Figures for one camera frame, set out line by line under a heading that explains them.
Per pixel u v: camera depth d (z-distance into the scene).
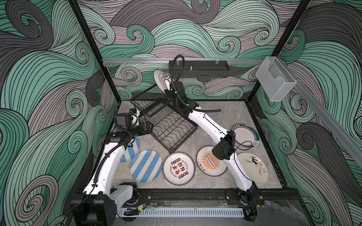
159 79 0.90
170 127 1.01
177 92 0.59
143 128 0.68
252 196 0.63
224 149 0.63
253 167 0.83
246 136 0.99
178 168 0.83
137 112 0.71
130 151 0.90
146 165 0.84
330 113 0.60
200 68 0.95
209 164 0.85
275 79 0.79
